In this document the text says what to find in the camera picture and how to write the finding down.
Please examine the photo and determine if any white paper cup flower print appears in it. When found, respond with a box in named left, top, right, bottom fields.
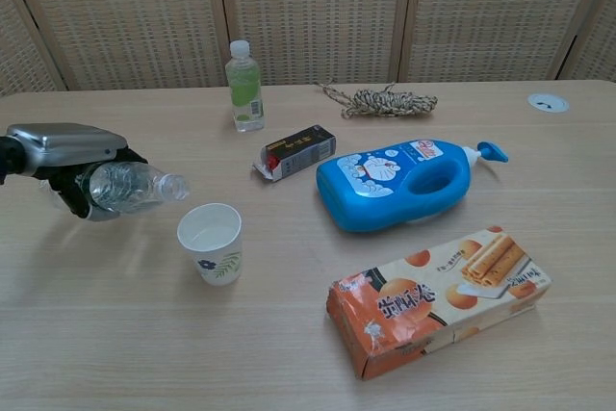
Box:
left=176, top=202, right=243, bottom=287

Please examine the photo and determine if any orange egg roll snack box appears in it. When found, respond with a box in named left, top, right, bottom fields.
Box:
left=324, top=224, right=553, bottom=381

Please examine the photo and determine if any white table cable grommet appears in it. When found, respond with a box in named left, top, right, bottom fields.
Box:
left=526, top=91, right=571, bottom=115

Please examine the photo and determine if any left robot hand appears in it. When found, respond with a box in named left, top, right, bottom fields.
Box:
left=5, top=122, right=149, bottom=223

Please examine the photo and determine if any clear water bottle green label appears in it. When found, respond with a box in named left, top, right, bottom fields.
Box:
left=76, top=160, right=192, bottom=216

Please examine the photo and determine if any woven folding screen panel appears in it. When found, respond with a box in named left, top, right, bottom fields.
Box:
left=214, top=0, right=418, bottom=88
left=560, top=0, right=616, bottom=83
left=0, top=0, right=66, bottom=97
left=4, top=0, right=227, bottom=92
left=403, top=0, right=607, bottom=84

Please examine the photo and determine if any braided rope bundle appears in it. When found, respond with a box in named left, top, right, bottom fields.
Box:
left=315, top=81, right=440, bottom=119

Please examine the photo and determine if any small bottle light green label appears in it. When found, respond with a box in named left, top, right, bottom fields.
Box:
left=224, top=39, right=267, bottom=134

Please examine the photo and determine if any small black carton box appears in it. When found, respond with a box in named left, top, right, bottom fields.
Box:
left=250, top=124, right=338, bottom=185

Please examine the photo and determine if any blue pump detergent bottle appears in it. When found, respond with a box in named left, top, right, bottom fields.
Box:
left=315, top=137, right=510, bottom=234

